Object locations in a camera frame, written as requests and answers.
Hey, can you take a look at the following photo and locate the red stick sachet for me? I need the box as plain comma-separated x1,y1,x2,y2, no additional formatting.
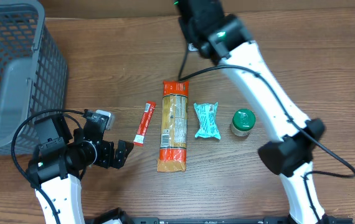
133,101,156,146

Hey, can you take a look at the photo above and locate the red snack package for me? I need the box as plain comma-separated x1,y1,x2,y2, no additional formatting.
157,81,189,172

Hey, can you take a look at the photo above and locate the teal tissue packet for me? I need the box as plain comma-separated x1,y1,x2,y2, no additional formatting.
194,102,221,140

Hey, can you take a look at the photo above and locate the green lid jar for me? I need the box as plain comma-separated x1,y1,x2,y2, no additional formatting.
230,109,256,137

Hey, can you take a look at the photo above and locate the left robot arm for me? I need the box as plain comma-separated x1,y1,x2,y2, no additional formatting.
26,110,134,223

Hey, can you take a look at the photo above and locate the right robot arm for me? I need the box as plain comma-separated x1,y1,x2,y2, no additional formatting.
174,0,333,223

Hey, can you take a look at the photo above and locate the white barcode scanner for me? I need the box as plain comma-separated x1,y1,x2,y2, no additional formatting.
187,43,197,52

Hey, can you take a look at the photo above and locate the grey plastic mesh basket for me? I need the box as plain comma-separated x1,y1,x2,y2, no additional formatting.
0,1,69,154

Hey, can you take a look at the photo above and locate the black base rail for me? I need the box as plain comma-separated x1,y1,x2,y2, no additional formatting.
85,216,354,224

